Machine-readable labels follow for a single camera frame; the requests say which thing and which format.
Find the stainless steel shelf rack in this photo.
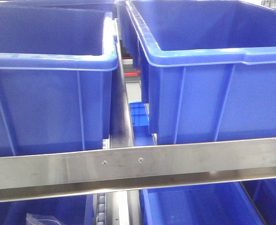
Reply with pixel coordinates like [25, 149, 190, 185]
[0, 18, 276, 225]

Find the blue bin far below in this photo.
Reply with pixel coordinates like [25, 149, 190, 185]
[129, 102, 155, 146]

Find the blue bin below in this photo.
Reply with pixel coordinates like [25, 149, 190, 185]
[129, 102, 155, 146]
[0, 195, 94, 225]
[140, 182, 264, 225]

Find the blue bin upper right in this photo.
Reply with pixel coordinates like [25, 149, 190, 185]
[120, 0, 276, 144]

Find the blue bin upper left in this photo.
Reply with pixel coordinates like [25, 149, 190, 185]
[0, 5, 118, 157]

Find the blue bin below left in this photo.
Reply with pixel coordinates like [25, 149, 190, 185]
[0, 195, 94, 225]

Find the blue bin below right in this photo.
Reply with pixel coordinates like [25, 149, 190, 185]
[140, 182, 264, 225]

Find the clear plastic bag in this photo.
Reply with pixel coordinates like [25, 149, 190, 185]
[26, 213, 64, 225]

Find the blue bin bottom right corner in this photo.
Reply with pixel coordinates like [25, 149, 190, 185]
[242, 179, 276, 225]

